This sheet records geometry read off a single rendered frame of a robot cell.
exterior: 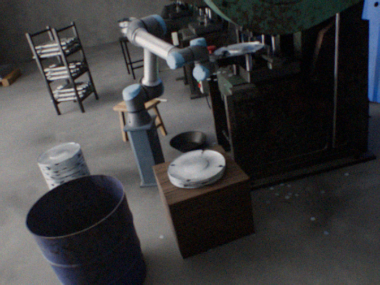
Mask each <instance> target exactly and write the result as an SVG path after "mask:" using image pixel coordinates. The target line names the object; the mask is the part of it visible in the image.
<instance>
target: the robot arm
mask: <svg viewBox="0 0 380 285"><path fill-rule="evenodd" d="M126 34H127V38H128V39H129V40H130V42H131V43H132V44H134V45H135V46H138V47H141V46H142V47H143V48H144V70H145V77H144V78H143V80H142V84H141V85H139V84H134V85H130V86H128V87H127V88H126V89H125V90H124V91H123V96H124V101H125V103H126V107H127V111H128V125H129V126H130V127H139V126H144V125H146V124H148V123H149V122H151V120H152V119H151V116H150V114H149V113H148V111H147V109H146V106H145V103H147V102H150V101H152V100H154V99H155V98H158V97H160V96H161V95H163V94H164V92H165V86H164V85H163V82H162V81H161V80H160V78H159V77H158V58H159V57H161V58H163V59H165V60H167V64H168V65H169V66H170V68H171V69H174V70H175V69H177V68H180V67H183V66H185V65H187V64H190V63H193V62H195V65H196V67H195V69H194V72H193V74H194V77H195V78H196V79H197V80H198V81H204V80H206V79H207V78H208V77H209V76H210V75H212V74H214V73H215V72H217V71H218V69H220V67H221V68H227V66H229V65H233V64H238V57H237V56H236V55H231V53H230V52H229V51H227V50H223V51H222V52H221V53H219V54H218V55H215V54H216V53H211V54H213V55H211V54H210V55H209V54H208V49H207V44H206V40H205V39H204V38H198V39H195V40H192V41H190V46H189V47H187V48H184V49H178V48H176V47H174V46H172V45H171V44H169V43H168V42H166V41H164V40H162V36H163V35H165V34H166V24H165V22H164V21H163V18H162V17H161V16H159V15H150V16H146V17H144V18H142V19H137V20H134V21H132V22H131V23H130V24H129V26H128V28H127V32H126ZM228 55H229V57H228ZM209 57H211V58H209Z"/></svg>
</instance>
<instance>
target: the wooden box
mask: <svg viewBox="0 0 380 285"><path fill-rule="evenodd" d="M208 150H210V151H214V152H217V153H219V154H221V155H223V157H224V160H225V164H226V171H225V174H224V175H223V176H222V177H221V178H220V179H219V180H218V181H217V182H215V183H213V184H211V185H205V186H206V187H201V188H197V189H184V188H181V187H178V186H176V185H174V184H172V182H170V179H169V175H168V166H169V165H170V164H171V162H172V161H168V162H165V163H162V164H158V165H155V166H152V168H153V170H154V173H155V176H156V181H157V185H158V189H159V194H160V196H161V201H162V203H163V207H164V209H165V214H166V218H167V221H168V223H169V226H170V228H171V232H172V233H173V235H174V238H175V240H176V244H177V246H178V248H179V252H180V255H181V256H182V257H183V259H185V258H188V257H191V256H195V255H197V254H198V253H201V252H204V251H207V250H210V249H212V248H216V247H218V246H221V245H224V244H227V243H229V242H231V241H234V240H237V239H240V238H243V237H246V236H248V235H251V234H255V228H254V218H253V207H252V201H251V191H250V185H249V177H248V176H247V175H246V174H245V172H244V171H243V170H242V169H240V167H239V166H238V165H237V164H236V163H235V162H234V160H233V159H232V158H231V157H230V156H229V155H228V154H227V153H226V152H225V151H224V150H223V148H222V147H221V146H216V147H213V148H209V149H208ZM204 151H206V150H204ZM204 151H203V152H202V153H204Z"/></svg>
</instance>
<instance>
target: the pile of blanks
mask: <svg viewBox="0 0 380 285"><path fill-rule="evenodd" d="M38 165H39V166H40V169H41V171H42V174H43V175H44V178H45V180H46V184H47V185H48V187H49V188H50V189H52V188H54V187H56V186H58V185H60V184H62V183H65V182H66V181H68V180H71V179H74V178H78V177H81V176H86V175H91V173H90V169H89V168H88V166H87V164H86V161H85V158H84V155H83V152H82V150H81V147H80V151H79V152H78V154H76V155H74V156H73V157H71V158H70V159H68V160H67V161H65V162H62V163H59V164H56V165H49V166H43V165H40V164H38Z"/></svg>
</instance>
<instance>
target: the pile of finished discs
mask: <svg viewBox="0 0 380 285"><path fill-rule="evenodd" d="M202 152H203V151H201V150H197V151H192V152H188V153H185V154H182V155H180V156H178V157H176V158H175V159H174V160H173V161H172V162H171V164H170V165H169V166H168V175H169V179H170V182H172V184H174V185H176V186H178V187H181V188H184V189H197V188H201V187H206V186H205V185H211V184H213V183H215V182H217V181H218V180H219V179H220V178H221V177H222V176H223V175H224V174H225V171H226V164H225V160H224V157H223V155H221V154H219V153H217V152H214V151H210V150H206V151H204V153H202Z"/></svg>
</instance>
